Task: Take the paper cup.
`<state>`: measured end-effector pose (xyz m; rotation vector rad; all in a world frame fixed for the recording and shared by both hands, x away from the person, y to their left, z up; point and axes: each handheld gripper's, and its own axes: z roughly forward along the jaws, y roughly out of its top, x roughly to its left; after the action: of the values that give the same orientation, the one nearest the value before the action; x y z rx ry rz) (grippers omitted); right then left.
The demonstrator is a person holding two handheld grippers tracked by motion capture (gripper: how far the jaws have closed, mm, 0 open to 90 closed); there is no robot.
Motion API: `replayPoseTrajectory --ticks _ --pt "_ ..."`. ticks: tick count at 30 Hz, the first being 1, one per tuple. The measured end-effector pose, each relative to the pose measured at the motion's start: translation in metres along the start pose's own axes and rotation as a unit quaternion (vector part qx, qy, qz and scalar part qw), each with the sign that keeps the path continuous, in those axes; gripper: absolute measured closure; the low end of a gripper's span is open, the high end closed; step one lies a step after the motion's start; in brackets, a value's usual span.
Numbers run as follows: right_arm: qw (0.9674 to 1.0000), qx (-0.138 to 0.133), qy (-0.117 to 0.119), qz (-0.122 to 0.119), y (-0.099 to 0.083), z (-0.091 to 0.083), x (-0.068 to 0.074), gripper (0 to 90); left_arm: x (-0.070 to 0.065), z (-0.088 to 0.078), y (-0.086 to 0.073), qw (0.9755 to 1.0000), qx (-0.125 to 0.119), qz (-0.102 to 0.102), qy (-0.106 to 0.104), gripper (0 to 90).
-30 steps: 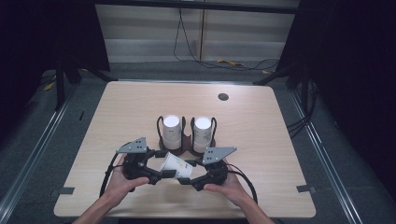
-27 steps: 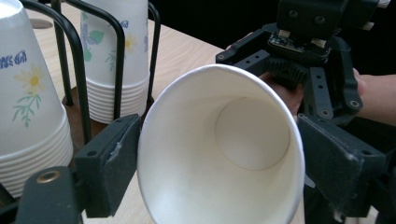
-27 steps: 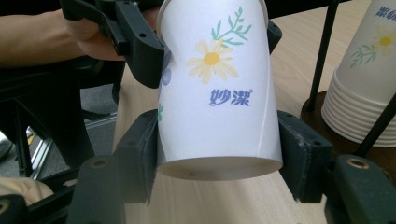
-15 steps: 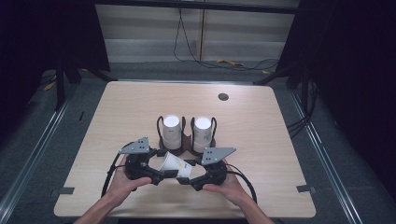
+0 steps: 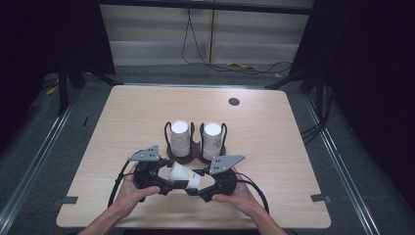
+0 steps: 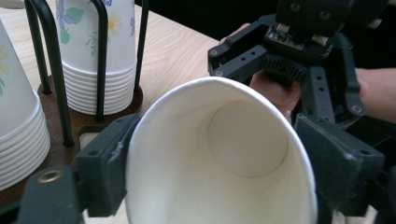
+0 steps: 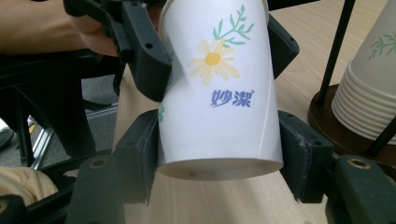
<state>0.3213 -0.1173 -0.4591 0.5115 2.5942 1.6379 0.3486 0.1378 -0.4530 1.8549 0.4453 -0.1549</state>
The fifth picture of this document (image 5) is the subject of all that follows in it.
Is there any grey tape strip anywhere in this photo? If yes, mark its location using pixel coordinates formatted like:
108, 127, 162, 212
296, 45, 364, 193
309, 193, 332, 204
51, 195, 79, 208

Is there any metal floor rail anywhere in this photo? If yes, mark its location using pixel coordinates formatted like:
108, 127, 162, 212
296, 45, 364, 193
0, 104, 77, 227
302, 93, 381, 235

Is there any stack of white paper cups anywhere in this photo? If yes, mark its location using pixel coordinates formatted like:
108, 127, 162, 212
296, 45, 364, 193
170, 119, 192, 158
202, 121, 223, 161

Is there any single printed paper cup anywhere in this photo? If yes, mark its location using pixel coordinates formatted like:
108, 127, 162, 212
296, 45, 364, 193
167, 161, 203, 190

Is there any person's left hand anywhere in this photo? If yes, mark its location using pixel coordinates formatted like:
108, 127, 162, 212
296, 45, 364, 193
114, 164, 161, 219

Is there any black metal stand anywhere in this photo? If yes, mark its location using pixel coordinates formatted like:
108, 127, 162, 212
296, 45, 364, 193
57, 55, 123, 117
264, 63, 329, 114

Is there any person's right hand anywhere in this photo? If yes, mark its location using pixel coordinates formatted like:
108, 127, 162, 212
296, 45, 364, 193
210, 166, 259, 217

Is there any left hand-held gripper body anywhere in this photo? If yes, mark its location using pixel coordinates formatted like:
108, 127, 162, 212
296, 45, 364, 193
127, 144, 170, 197

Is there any black curtain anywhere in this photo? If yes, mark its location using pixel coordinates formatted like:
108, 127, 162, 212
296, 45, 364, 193
288, 0, 415, 200
0, 0, 115, 155

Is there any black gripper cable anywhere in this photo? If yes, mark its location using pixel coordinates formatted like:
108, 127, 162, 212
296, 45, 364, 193
235, 171, 270, 214
107, 149, 145, 209

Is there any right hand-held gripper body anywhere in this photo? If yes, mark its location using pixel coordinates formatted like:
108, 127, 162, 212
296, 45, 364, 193
207, 154, 247, 203

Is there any black overhead bar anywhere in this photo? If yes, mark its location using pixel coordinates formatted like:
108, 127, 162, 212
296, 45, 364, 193
97, 0, 315, 16

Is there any bundle of black cables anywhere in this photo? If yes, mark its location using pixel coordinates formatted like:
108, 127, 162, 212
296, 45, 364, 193
299, 82, 336, 146

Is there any dark wooden cup holder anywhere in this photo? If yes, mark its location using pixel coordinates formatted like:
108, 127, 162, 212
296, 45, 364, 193
163, 120, 229, 165

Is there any yellow strip on floor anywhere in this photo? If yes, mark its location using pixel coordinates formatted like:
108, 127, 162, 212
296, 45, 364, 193
226, 61, 256, 71

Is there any black hanging cable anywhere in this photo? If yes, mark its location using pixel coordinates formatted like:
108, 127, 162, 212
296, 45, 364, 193
181, 9, 295, 75

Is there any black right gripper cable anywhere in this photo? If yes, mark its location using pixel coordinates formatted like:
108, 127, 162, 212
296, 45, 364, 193
235, 171, 270, 214

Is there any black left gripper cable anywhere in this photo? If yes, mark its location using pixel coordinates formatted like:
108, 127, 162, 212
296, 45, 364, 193
107, 149, 145, 209

